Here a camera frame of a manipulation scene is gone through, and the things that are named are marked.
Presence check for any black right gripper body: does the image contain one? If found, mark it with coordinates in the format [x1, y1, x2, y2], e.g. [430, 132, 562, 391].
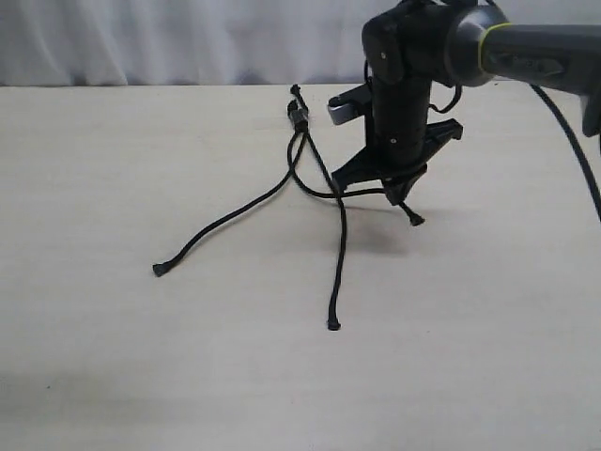
[367, 75, 432, 177]

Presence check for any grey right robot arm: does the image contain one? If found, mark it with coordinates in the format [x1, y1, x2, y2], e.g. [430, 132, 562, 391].
[329, 1, 600, 205]

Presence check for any white curtain backdrop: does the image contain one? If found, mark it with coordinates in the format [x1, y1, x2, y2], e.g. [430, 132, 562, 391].
[0, 0, 601, 88]

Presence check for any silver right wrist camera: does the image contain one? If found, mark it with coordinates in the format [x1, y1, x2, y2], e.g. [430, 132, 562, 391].
[327, 84, 372, 126]

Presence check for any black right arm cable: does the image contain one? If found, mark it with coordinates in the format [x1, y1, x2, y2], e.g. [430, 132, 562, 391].
[528, 82, 601, 217]

